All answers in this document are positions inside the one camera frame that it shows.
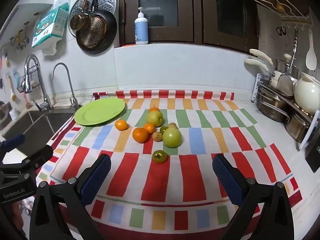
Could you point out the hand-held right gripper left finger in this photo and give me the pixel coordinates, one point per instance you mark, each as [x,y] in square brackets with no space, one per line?
[97,177]

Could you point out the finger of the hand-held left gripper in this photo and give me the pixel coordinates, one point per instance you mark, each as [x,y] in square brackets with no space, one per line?
[37,155]
[12,140]

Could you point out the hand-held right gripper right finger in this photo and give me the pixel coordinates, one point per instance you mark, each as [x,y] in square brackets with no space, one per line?
[228,177]

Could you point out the large orange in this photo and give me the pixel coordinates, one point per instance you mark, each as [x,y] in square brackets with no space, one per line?
[140,135]

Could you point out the green-orange tomato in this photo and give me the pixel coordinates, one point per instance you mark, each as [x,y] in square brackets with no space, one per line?
[159,156]

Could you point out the green plate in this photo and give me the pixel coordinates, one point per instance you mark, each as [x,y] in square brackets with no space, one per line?
[100,111]

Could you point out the brown kiwi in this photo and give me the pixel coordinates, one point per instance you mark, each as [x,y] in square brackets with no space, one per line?
[157,136]

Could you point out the small brown fruit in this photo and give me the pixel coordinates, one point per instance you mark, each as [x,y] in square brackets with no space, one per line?
[172,125]

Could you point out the small green tomato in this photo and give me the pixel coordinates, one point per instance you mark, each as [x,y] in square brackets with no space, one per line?
[164,129]

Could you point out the yellow-green apple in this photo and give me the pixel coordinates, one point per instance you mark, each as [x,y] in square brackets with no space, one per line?
[154,118]

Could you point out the small orange with stem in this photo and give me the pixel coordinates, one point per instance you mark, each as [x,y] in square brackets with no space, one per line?
[154,109]

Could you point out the white cup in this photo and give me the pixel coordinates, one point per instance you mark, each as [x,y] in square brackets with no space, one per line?
[14,113]

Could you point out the stainless steel sink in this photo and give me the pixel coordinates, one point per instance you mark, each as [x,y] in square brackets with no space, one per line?
[37,122]

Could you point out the striped colourful tablecloth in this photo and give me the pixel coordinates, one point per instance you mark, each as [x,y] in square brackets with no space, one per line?
[190,180]

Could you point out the yellow dish brush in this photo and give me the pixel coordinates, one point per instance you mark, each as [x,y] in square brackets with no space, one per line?
[12,95]

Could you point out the large chrome faucet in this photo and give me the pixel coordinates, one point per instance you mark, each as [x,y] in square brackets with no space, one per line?
[30,85]

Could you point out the thin gooseneck faucet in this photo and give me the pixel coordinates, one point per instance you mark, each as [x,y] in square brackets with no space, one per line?
[74,103]

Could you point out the large steel pot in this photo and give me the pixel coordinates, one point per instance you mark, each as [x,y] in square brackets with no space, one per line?
[271,106]

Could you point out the small steel pot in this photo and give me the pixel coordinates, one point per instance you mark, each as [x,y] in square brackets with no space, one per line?
[297,127]

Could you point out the black box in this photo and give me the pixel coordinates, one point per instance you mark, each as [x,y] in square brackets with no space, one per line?
[313,156]

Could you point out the white dish rack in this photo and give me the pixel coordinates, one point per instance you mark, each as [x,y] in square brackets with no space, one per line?
[258,87]

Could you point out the metal spatula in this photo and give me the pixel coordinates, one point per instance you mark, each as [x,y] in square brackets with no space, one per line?
[286,82]

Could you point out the white ceramic teapot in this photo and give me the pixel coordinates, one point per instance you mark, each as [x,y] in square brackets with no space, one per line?
[306,93]

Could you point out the paper towel pack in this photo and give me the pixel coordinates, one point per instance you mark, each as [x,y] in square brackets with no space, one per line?
[51,25]

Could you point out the steel pot with lid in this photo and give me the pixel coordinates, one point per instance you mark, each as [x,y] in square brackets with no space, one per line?
[281,66]

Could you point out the perforated copper strainer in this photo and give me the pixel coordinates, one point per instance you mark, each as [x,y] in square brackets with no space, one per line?
[93,32]

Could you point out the small brass saucepan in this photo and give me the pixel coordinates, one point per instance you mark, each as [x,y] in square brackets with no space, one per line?
[78,21]

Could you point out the white rice paddle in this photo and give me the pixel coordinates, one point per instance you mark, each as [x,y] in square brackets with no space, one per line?
[311,56]

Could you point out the black frying pan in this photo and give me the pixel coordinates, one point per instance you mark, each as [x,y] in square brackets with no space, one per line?
[111,22]

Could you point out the white pump bottle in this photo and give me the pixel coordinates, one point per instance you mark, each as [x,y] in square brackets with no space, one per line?
[141,30]

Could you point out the black scissors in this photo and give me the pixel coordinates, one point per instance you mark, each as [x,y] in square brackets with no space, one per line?
[281,30]

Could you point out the dark brown window sash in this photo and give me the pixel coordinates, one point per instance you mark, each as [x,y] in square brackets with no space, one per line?
[207,17]
[130,10]

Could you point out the wall water tap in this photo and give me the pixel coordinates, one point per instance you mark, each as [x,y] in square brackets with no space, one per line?
[20,41]

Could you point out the wooden hook rail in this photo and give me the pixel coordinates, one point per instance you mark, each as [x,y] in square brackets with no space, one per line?
[296,22]

